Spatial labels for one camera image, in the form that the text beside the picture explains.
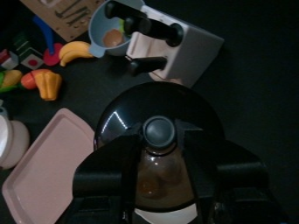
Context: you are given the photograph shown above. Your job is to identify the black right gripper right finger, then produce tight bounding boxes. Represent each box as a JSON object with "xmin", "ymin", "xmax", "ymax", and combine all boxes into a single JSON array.
[{"xmin": 174, "ymin": 118, "xmax": 271, "ymax": 224}]

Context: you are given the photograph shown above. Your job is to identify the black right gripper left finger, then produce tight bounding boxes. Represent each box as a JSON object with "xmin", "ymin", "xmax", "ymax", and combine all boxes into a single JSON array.
[{"xmin": 72, "ymin": 129, "xmax": 144, "ymax": 224}]

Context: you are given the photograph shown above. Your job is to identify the black glass pot lid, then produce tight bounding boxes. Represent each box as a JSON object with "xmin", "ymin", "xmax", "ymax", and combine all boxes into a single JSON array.
[{"xmin": 92, "ymin": 81, "xmax": 227, "ymax": 213}]

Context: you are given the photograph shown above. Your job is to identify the pink plastic tray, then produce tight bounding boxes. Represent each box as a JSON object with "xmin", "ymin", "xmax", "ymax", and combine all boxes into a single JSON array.
[{"xmin": 1, "ymin": 108, "xmax": 97, "ymax": 224}]

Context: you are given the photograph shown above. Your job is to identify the orange toy bell pepper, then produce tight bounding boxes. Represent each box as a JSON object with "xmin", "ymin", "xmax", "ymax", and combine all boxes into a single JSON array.
[{"xmin": 33, "ymin": 70, "xmax": 63, "ymax": 102}]

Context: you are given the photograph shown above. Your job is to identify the red toy tomato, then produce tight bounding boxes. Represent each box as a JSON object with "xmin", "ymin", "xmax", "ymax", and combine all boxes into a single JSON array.
[{"xmin": 20, "ymin": 68, "xmax": 52, "ymax": 91}]

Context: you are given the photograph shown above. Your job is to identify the toy corn with green husk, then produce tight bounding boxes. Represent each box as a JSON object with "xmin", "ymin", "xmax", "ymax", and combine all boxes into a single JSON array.
[{"xmin": 0, "ymin": 69, "xmax": 24, "ymax": 94}]

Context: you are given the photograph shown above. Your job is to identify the white block with red dot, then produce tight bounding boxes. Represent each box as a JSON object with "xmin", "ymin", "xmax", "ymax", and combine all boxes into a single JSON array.
[{"xmin": 20, "ymin": 52, "xmax": 45, "ymax": 71}]

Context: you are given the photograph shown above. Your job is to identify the yellow toy banana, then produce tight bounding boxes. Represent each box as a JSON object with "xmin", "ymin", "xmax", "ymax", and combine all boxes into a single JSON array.
[{"xmin": 59, "ymin": 40, "xmax": 95, "ymax": 67}]

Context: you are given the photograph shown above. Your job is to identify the white toy knife block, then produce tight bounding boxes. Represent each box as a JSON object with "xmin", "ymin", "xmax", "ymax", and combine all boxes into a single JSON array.
[{"xmin": 126, "ymin": 3, "xmax": 226, "ymax": 88}]

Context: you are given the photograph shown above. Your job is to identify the red and white toy block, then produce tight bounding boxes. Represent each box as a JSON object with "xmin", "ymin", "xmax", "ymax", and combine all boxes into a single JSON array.
[{"xmin": 0, "ymin": 48, "xmax": 20, "ymax": 71}]

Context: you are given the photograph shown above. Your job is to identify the orange round toy food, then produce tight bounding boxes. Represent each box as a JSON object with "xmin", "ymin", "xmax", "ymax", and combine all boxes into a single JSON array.
[{"xmin": 101, "ymin": 28, "xmax": 127, "ymax": 48}]

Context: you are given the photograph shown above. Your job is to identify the green striped toy block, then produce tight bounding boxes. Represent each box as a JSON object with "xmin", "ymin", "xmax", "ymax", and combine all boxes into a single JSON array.
[{"xmin": 12, "ymin": 31, "xmax": 35, "ymax": 55}]

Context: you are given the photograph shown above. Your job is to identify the light blue toy bowl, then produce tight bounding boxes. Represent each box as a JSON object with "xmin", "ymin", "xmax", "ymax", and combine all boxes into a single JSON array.
[{"xmin": 88, "ymin": 0, "xmax": 146, "ymax": 58}]

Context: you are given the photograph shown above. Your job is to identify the cardboard box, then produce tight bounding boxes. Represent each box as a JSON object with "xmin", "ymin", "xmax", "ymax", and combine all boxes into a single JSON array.
[{"xmin": 19, "ymin": 0, "xmax": 107, "ymax": 43}]

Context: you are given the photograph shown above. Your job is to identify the white pan with dark handle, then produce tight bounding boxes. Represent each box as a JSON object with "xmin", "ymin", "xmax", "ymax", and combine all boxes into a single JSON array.
[{"xmin": 134, "ymin": 203, "xmax": 199, "ymax": 224}]

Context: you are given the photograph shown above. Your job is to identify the white pot with grey handle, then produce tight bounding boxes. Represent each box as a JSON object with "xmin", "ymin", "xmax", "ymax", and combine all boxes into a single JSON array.
[{"xmin": 0, "ymin": 100, "xmax": 32, "ymax": 171}]

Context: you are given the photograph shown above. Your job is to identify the black handled toy knife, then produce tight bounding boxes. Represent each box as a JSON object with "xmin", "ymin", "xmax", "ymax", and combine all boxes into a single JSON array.
[
  {"xmin": 123, "ymin": 16, "xmax": 146, "ymax": 35},
  {"xmin": 128, "ymin": 56, "xmax": 170, "ymax": 77},
  {"xmin": 138, "ymin": 18, "xmax": 184, "ymax": 48}
]

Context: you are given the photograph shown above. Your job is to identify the blue handled red toy spoon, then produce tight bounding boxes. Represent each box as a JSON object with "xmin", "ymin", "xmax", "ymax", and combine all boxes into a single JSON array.
[{"xmin": 32, "ymin": 15, "xmax": 65, "ymax": 67}]

